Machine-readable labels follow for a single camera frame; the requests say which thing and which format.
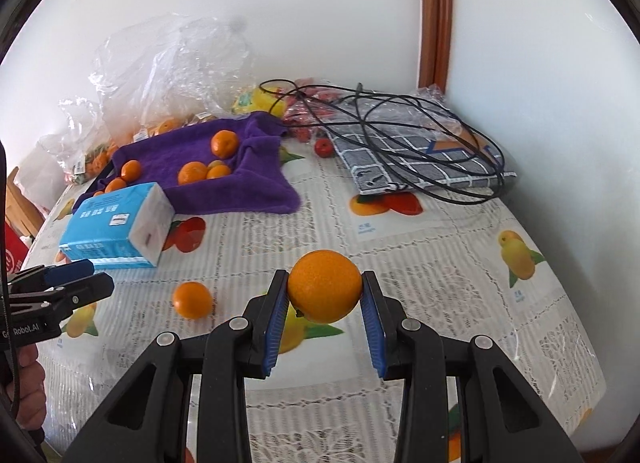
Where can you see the small red tomato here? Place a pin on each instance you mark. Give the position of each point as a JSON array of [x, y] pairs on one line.
[[324, 148]]

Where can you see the large orange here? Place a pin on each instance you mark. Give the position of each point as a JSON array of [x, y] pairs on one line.
[[324, 285]]

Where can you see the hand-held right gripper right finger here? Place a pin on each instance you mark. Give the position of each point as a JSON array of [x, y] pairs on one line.
[[374, 338]]

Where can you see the wooden chair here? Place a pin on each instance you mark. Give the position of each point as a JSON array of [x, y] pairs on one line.
[[20, 208]]

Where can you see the pile of bagged mandarins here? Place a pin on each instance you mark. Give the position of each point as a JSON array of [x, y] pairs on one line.
[[165, 126]]

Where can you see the small mandarin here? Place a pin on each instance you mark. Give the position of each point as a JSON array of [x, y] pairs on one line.
[[219, 172], [224, 144], [131, 170], [192, 173], [115, 185], [192, 300]]

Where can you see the brown wooden door frame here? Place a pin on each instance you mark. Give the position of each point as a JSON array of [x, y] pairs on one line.
[[436, 13]]

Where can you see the grey checked cloth bag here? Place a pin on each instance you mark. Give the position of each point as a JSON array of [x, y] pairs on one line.
[[400, 158]]

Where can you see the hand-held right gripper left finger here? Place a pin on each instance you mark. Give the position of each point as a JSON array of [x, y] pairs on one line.
[[275, 330]]

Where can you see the blue tissue pack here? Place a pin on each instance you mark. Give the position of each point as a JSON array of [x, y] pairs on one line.
[[110, 223]]

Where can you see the person's left hand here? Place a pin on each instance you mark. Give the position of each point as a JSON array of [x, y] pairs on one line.
[[31, 383]]

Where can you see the purple towel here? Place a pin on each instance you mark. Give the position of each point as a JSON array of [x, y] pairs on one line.
[[250, 183]]

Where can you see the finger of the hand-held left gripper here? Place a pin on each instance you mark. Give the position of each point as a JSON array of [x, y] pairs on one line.
[[92, 289], [72, 269]]

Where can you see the bag of red fruit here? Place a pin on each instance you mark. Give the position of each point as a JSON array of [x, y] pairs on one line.
[[305, 115]]

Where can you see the yellow package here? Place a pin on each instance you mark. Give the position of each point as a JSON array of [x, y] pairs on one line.
[[257, 100]]

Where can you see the fruit print tablecloth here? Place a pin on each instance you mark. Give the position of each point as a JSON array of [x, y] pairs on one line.
[[425, 263]]

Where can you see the red paper bag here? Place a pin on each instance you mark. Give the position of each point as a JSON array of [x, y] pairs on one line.
[[13, 253]]

